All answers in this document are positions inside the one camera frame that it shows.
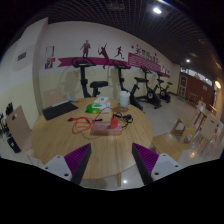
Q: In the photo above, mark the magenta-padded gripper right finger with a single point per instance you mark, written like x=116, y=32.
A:
x=146, y=160

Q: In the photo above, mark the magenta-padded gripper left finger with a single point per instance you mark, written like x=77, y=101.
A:
x=77, y=160

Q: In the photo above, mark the red charger block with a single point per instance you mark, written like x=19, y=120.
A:
x=114, y=122

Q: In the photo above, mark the square wooden stool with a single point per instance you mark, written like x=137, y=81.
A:
x=168, y=145

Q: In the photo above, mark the pink power strip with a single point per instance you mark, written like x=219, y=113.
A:
x=100, y=129

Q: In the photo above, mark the small wooden stool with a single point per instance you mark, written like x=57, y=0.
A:
x=181, y=126

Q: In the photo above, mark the green wet wipes pack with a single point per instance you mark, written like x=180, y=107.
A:
x=95, y=108

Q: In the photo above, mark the brown round coaster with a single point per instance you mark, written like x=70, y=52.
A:
x=120, y=109

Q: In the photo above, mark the small orange and blue item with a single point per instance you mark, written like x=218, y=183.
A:
x=75, y=100

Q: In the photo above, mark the white plastic cup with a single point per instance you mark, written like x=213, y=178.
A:
x=124, y=99

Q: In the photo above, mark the white flat box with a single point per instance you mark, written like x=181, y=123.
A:
x=101, y=100

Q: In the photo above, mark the black exercise bike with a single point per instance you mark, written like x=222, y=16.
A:
x=164, y=95
x=120, y=76
x=150, y=95
x=83, y=80

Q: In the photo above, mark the wooden chair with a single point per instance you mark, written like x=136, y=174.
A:
x=18, y=128
x=53, y=96

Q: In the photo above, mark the group of wooden chairs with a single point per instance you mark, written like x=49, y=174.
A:
x=208, y=128

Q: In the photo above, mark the round ceiling light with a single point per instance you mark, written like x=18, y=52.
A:
x=188, y=61
x=157, y=10

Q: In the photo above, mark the magenta sports wall decal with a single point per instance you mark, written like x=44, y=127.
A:
x=96, y=61

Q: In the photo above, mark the wall poster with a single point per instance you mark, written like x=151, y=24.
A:
x=50, y=57

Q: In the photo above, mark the grey wall sign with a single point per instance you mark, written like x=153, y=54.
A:
x=22, y=56

